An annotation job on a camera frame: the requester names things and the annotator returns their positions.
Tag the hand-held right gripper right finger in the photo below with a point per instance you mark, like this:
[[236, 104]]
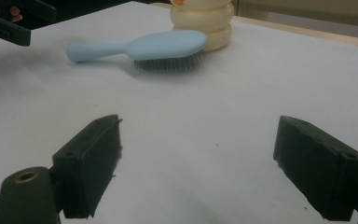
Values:
[[317, 168]]

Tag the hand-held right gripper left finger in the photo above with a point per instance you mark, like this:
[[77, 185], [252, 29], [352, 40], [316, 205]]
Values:
[[87, 168]]

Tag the light blue hairbrush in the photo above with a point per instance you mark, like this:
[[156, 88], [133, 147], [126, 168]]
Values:
[[164, 45]]

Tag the cream duck toy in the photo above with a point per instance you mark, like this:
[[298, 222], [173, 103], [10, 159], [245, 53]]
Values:
[[211, 21]]

